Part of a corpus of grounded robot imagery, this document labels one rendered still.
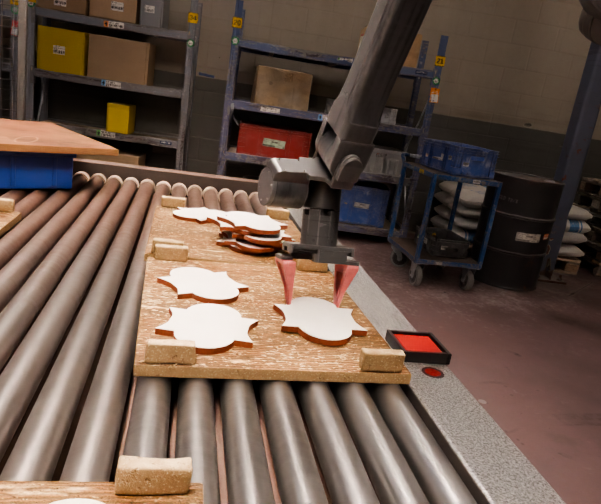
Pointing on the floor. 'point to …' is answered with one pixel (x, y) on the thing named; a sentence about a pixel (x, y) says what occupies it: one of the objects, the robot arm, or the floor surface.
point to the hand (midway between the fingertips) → (312, 302)
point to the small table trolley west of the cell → (404, 250)
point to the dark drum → (516, 230)
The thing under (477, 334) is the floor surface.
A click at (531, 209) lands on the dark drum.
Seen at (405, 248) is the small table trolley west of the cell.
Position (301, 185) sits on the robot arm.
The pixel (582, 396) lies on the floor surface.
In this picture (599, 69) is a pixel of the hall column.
